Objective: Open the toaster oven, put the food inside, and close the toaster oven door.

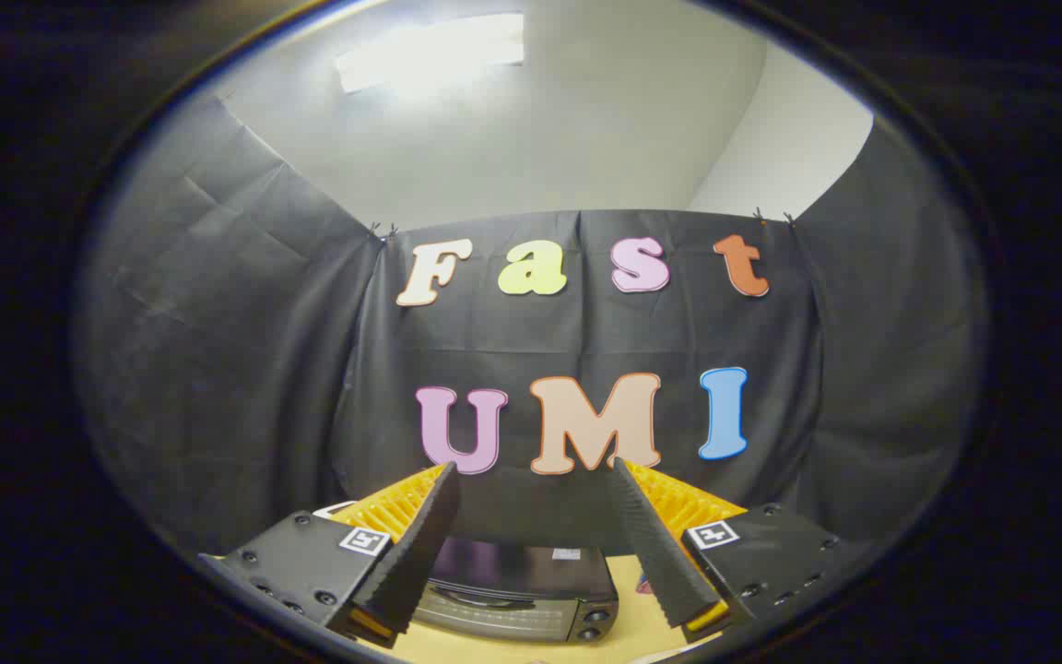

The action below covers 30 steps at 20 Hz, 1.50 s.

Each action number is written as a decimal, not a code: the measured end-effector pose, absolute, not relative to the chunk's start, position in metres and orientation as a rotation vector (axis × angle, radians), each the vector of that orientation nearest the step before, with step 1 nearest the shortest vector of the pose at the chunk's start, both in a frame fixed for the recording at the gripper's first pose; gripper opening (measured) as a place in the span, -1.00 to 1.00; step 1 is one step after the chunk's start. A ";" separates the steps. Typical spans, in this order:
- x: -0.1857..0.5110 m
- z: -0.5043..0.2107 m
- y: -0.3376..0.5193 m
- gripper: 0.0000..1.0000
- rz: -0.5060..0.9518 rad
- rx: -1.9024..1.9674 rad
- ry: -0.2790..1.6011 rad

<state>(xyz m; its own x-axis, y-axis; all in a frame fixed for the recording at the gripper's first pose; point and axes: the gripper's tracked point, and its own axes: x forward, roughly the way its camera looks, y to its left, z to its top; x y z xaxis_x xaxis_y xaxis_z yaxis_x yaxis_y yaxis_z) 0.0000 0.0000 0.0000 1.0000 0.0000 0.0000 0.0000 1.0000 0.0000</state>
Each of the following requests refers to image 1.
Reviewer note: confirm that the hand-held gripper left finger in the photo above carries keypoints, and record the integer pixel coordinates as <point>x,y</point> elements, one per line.
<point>420,544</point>

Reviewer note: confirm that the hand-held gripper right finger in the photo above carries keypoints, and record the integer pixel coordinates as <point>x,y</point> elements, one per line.
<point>651,544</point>

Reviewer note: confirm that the white pop-up toaster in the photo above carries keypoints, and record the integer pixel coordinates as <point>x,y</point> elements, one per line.
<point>333,507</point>

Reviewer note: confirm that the black toaster oven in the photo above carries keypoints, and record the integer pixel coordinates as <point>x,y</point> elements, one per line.
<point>522,590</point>

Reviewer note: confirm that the black backdrop cloth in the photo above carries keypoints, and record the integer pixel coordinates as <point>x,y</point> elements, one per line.
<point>218,369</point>

